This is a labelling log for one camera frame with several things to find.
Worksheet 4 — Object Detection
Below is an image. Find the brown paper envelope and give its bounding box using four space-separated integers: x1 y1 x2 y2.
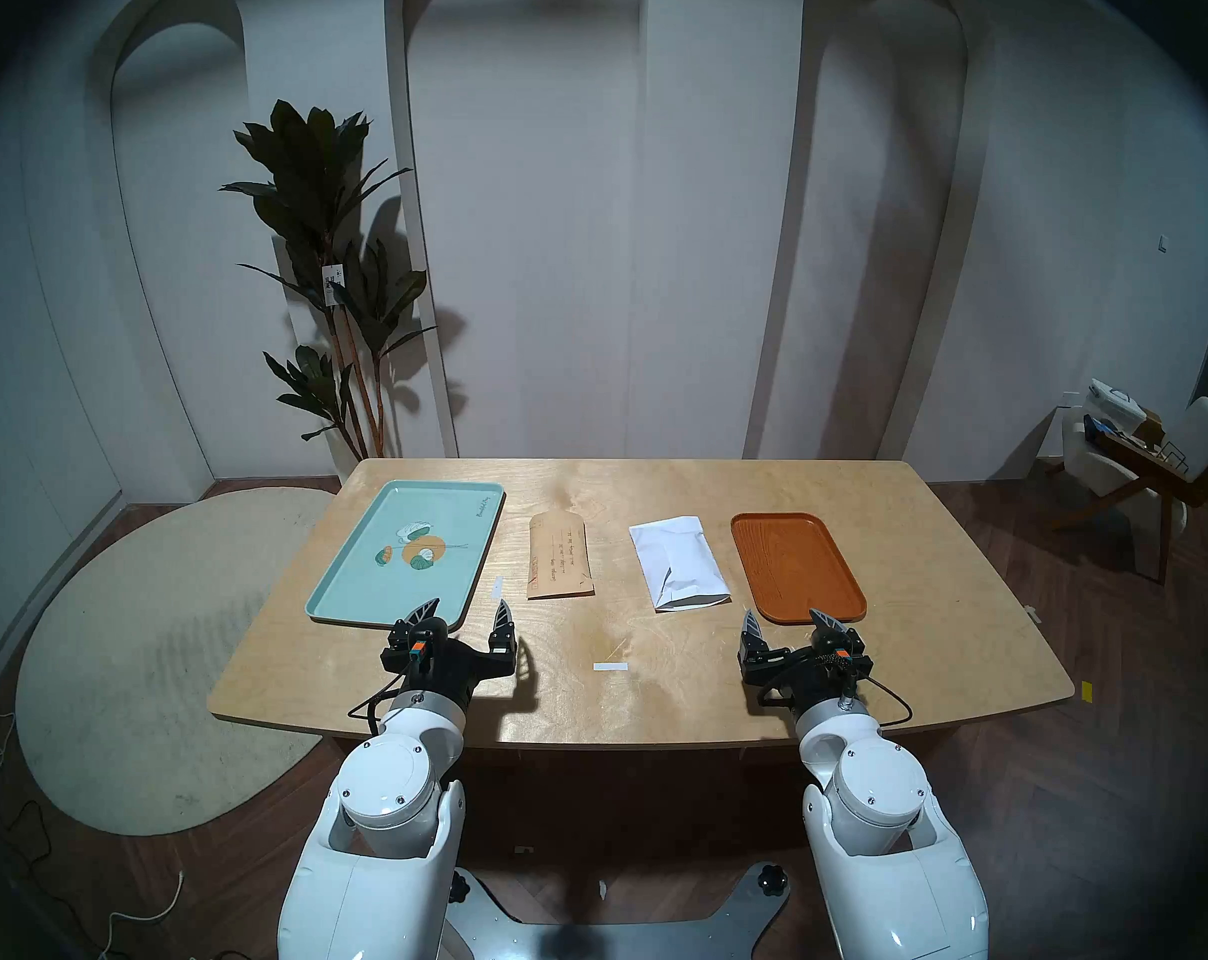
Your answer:
527 512 596 600

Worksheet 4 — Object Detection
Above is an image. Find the tall dark green plant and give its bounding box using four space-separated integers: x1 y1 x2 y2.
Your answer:
220 99 440 461

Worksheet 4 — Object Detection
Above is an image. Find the white paper envelope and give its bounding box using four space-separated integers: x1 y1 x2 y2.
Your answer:
629 515 732 612

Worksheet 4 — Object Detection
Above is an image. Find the beige oval rug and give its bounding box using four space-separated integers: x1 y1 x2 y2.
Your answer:
16 487 337 837

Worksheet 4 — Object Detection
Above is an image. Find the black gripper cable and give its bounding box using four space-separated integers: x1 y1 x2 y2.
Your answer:
349 668 410 737
859 673 913 729

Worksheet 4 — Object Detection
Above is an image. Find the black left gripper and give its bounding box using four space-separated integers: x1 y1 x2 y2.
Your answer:
382 598 519 712

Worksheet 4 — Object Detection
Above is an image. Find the orange wood-grain tray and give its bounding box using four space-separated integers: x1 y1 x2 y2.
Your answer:
731 512 868 626

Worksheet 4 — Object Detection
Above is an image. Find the white bag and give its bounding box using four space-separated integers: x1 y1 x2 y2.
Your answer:
1084 379 1147 432

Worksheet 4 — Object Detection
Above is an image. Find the white floor cable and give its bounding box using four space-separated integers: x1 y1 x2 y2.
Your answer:
99 871 185 954

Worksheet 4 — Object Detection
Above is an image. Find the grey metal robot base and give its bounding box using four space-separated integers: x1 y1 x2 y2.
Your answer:
434 863 793 960

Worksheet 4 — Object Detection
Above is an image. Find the cream wooden armchair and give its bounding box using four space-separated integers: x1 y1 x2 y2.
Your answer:
1054 396 1208 584

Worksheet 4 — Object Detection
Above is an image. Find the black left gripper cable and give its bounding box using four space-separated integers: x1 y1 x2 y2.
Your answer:
349 668 410 737

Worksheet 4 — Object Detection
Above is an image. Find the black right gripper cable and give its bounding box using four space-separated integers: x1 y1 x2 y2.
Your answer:
859 673 913 729

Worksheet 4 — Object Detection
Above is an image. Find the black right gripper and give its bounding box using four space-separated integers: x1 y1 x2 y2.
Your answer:
739 608 874 712

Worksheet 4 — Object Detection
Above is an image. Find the teal printed tray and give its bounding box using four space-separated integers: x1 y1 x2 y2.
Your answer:
306 480 506 631

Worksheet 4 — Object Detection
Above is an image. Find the light wooden table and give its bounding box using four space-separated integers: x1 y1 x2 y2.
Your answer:
208 458 1076 751

